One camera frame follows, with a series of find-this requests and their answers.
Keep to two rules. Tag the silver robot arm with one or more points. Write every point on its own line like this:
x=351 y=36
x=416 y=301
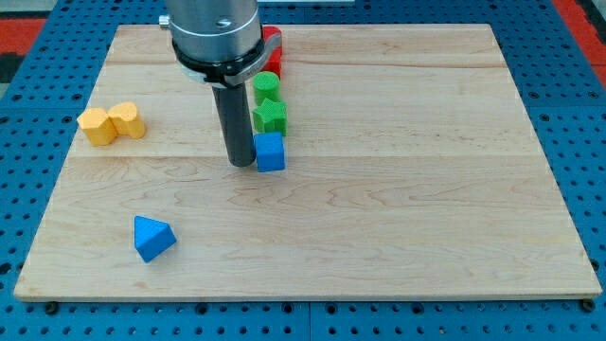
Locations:
x=219 y=42

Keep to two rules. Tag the blue cube block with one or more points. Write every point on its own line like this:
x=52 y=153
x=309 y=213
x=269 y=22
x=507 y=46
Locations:
x=270 y=151

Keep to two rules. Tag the blue triangle block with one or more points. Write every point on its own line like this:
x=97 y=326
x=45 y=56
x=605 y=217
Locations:
x=152 y=237

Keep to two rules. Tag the green star block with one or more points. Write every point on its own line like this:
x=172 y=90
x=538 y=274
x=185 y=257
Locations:
x=271 y=116

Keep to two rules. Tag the green cylinder block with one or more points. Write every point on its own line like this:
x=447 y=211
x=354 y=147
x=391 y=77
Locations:
x=266 y=85

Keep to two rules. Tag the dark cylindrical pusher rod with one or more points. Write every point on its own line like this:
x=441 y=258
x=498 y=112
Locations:
x=233 y=111

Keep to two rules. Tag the wooden board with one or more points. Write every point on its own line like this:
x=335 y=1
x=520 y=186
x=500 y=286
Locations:
x=413 y=172

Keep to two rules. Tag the red block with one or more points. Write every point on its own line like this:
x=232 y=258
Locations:
x=274 y=63

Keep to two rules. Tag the yellow heart block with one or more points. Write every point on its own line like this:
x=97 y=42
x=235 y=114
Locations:
x=127 y=120

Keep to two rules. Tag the yellow hexagon block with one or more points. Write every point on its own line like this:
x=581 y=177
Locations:
x=97 y=126

